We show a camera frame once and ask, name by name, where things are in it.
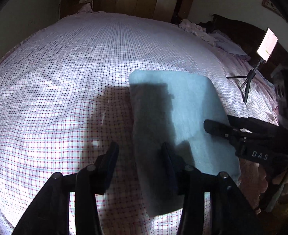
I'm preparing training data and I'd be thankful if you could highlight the grey pant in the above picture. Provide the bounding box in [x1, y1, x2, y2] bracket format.
[129, 70, 241, 217]

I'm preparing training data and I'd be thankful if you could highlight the black phone tripod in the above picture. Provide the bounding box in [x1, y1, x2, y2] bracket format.
[226, 58, 265, 104]

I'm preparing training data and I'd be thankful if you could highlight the pink checkered bed sheet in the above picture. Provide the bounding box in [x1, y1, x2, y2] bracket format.
[0, 12, 277, 234]

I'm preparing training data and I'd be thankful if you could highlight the smartphone on tripod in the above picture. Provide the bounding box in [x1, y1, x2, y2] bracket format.
[256, 28, 278, 61]

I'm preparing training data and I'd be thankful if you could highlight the pink pillow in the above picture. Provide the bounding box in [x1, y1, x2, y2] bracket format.
[209, 31, 251, 61]

